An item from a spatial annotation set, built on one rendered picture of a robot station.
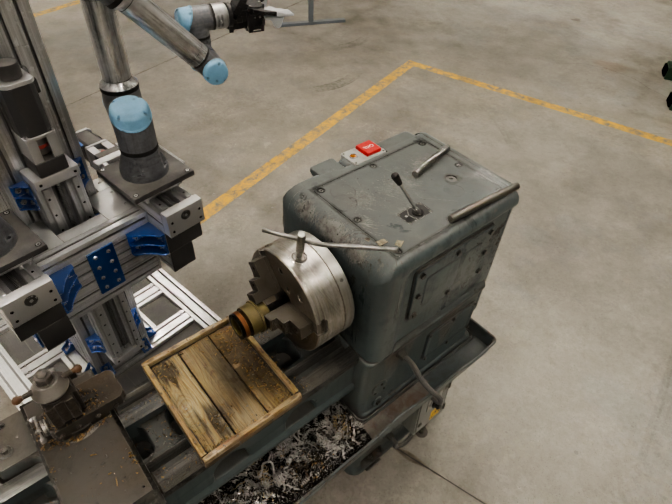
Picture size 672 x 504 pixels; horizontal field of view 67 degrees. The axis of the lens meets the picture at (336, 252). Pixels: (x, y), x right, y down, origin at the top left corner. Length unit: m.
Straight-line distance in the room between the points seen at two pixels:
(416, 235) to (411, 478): 1.27
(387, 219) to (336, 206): 0.15
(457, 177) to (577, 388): 1.52
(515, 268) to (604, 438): 1.07
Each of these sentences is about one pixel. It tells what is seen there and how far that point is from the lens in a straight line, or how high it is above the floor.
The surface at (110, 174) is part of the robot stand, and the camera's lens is 1.81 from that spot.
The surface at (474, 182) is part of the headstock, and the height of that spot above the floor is 1.25.
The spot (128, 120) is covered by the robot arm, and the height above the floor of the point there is 1.37.
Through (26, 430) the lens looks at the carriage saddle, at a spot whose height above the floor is 0.91.
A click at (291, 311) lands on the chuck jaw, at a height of 1.11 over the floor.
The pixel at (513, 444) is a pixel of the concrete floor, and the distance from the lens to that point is 2.55.
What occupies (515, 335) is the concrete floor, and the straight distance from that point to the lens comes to 2.90.
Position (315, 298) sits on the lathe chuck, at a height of 1.18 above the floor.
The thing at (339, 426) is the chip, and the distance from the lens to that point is 1.77.
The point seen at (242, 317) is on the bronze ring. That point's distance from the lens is 1.34.
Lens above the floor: 2.16
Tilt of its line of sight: 44 degrees down
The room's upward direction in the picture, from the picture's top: 3 degrees clockwise
